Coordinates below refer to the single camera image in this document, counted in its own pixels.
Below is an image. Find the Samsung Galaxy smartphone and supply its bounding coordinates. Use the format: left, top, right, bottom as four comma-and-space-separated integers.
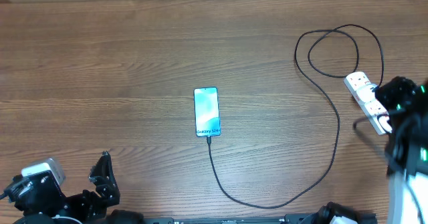
193, 87, 221, 137

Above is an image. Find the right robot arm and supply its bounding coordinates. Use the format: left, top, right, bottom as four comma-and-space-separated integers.
375, 76, 427, 223

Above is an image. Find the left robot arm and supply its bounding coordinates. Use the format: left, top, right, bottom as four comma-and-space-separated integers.
1, 151, 145, 224

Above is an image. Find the white charger plug adapter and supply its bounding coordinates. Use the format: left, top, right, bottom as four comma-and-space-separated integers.
354, 84, 377, 105

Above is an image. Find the white power strip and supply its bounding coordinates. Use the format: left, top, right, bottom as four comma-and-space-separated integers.
344, 72, 392, 135

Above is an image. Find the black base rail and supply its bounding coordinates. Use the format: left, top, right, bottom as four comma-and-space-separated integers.
140, 202, 379, 224

